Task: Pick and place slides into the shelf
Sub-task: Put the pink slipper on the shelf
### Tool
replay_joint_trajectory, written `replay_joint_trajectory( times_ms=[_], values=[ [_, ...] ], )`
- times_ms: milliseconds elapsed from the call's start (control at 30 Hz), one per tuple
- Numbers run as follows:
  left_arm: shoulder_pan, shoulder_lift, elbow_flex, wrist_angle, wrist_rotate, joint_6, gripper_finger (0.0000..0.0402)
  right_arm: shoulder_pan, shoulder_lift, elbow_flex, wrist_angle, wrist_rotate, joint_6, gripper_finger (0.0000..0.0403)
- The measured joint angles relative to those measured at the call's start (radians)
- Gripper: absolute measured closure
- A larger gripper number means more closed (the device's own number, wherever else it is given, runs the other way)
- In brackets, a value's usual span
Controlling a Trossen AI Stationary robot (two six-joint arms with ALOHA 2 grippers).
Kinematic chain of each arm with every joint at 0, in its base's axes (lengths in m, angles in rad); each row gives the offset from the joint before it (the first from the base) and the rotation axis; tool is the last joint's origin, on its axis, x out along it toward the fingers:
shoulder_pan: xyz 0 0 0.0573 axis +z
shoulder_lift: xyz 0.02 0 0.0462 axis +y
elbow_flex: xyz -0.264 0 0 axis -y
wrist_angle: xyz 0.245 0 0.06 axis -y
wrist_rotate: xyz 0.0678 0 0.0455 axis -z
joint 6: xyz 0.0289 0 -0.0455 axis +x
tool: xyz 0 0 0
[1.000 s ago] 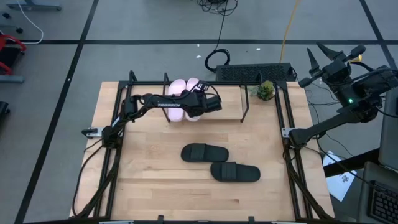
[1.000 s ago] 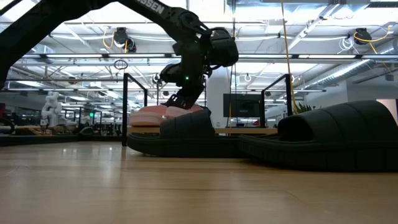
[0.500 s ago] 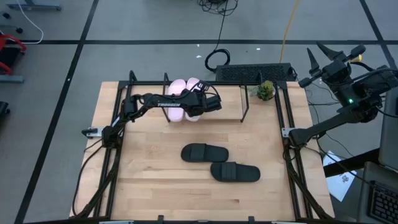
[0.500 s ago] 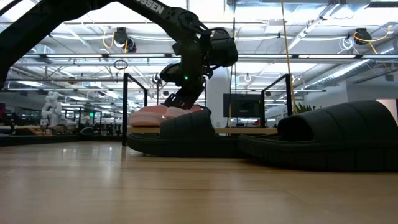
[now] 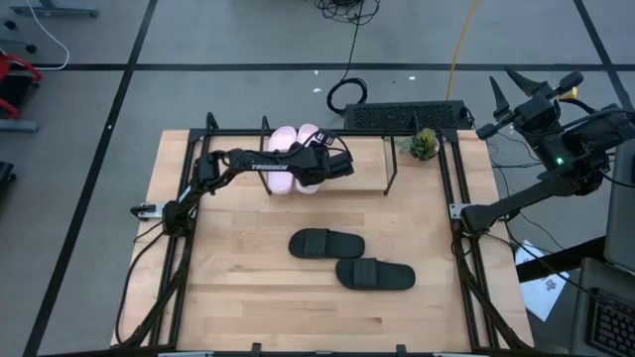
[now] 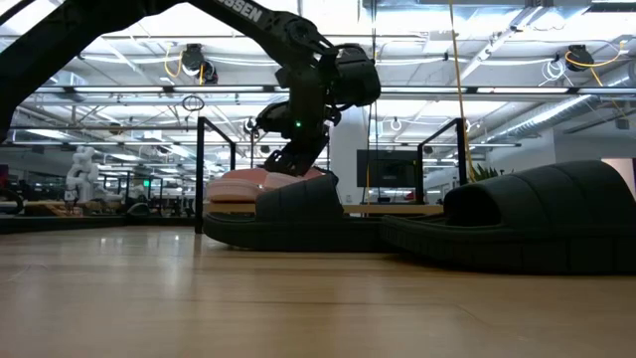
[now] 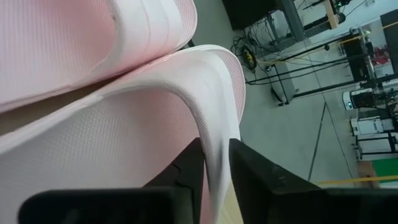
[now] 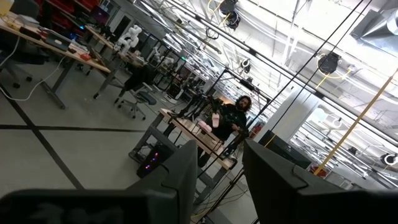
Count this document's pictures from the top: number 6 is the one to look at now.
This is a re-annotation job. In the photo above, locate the yellow hanging cable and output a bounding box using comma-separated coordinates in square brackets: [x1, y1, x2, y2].
[448, 0, 479, 184]

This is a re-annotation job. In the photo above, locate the black slide sandal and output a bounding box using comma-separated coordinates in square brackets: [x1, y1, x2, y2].
[202, 171, 397, 254]
[380, 159, 636, 275]

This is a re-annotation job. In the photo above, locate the white robot figure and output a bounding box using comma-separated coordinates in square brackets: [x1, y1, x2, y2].
[64, 145, 100, 204]

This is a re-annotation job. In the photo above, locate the white pillar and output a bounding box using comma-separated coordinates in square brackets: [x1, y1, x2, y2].
[330, 106, 372, 205]

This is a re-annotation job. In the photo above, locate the black-framed wooden shoe shelf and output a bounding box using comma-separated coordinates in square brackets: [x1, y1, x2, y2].
[194, 116, 469, 235]

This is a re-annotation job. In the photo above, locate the black ceiling cord reel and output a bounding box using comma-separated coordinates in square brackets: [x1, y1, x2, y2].
[564, 44, 596, 74]
[180, 43, 220, 86]

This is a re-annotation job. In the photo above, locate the green potted plant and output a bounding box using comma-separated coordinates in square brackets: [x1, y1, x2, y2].
[469, 162, 503, 184]

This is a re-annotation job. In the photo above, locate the black monitor screen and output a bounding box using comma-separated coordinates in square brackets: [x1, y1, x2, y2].
[356, 148, 422, 189]

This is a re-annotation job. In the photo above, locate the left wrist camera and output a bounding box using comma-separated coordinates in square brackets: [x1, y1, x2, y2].
[330, 43, 383, 108]

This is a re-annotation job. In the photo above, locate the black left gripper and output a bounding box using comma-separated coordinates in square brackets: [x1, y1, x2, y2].
[254, 97, 345, 178]

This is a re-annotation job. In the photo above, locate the pink slide sandal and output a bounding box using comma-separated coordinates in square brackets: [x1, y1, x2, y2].
[205, 167, 272, 204]
[262, 166, 328, 193]

